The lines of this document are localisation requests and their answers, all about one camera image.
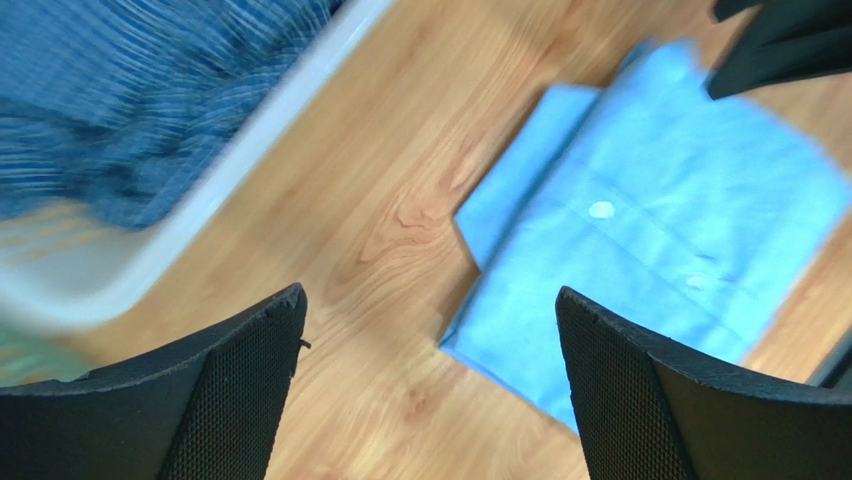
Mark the dark blue checkered shirt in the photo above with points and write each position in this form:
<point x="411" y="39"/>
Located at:
<point x="122" y="105"/>

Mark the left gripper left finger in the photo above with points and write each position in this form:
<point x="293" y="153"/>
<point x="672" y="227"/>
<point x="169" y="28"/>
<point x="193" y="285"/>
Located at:
<point x="206" y="406"/>

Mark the green file organizer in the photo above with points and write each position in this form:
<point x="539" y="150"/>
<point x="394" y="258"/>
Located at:
<point x="26" y="359"/>

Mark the white plastic basket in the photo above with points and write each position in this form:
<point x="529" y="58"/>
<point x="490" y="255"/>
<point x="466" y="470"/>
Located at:
<point x="63" y="273"/>

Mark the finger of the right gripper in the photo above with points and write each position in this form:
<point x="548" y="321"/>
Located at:
<point x="786" y="41"/>

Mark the light blue long sleeve shirt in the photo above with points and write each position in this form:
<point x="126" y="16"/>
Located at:
<point x="692" y="217"/>

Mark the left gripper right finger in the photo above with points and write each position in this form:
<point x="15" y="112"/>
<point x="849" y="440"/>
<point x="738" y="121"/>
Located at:
<point x="649" y="407"/>

